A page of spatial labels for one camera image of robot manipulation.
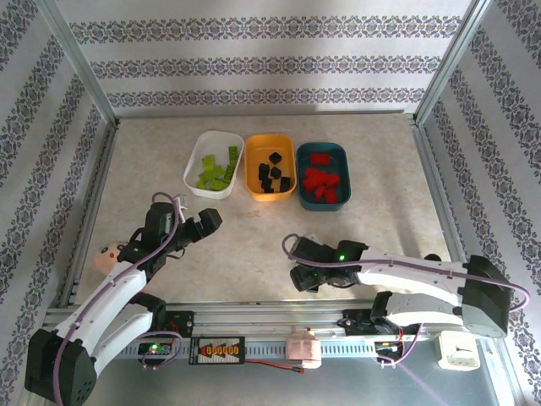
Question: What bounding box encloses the aluminium mounting rail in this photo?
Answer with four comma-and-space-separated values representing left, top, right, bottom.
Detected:
40, 300, 498, 339

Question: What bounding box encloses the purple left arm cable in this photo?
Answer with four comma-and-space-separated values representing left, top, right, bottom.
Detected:
53, 191, 183, 406

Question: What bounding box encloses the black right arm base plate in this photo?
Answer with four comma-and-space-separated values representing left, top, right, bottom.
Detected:
344, 310, 422, 337

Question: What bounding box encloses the black hub with lights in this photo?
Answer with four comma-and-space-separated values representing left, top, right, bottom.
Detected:
138, 342, 175, 357

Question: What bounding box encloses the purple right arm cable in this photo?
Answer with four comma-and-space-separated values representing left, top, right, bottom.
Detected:
281, 233, 532, 369

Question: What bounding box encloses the red wire bundle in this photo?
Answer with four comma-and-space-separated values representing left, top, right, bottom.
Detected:
373, 326, 407, 357

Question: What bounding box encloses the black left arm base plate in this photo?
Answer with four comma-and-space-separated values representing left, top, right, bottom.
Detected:
143, 310, 196, 339

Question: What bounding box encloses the aluminium frame post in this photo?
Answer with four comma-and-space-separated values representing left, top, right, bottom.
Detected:
413, 0, 500, 126
36, 0, 122, 128

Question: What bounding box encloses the pink tape-wrapped box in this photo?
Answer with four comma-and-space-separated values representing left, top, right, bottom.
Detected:
284, 326, 325, 371

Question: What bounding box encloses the white power adapter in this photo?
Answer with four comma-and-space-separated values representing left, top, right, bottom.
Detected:
435, 330, 481, 372

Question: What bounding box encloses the red and black wire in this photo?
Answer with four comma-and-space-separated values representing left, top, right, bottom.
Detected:
244, 358, 306, 376

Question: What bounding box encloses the orange plastic container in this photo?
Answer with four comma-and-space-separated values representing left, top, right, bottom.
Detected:
244, 133, 297, 202

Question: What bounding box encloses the white plastic container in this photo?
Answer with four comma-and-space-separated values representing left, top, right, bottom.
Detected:
183, 129, 246, 199

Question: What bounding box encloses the teal plastic container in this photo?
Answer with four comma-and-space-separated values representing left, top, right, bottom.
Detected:
295, 142, 352, 211

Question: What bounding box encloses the grey slotted cable duct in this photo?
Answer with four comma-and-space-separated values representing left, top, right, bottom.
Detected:
95, 340, 439, 359

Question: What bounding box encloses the aluminium side rail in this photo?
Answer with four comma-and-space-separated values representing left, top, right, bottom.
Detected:
410, 120, 494, 308
57, 120, 122, 310

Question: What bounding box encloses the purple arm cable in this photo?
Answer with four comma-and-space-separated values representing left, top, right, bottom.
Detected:
53, 191, 183, 406
281, 233, 532, 369

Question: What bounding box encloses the black power distribution board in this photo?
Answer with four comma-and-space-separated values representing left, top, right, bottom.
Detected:
189, 336, 247, 367

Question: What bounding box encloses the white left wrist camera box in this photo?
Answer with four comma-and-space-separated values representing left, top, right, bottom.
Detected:
173, 194, 189, 222

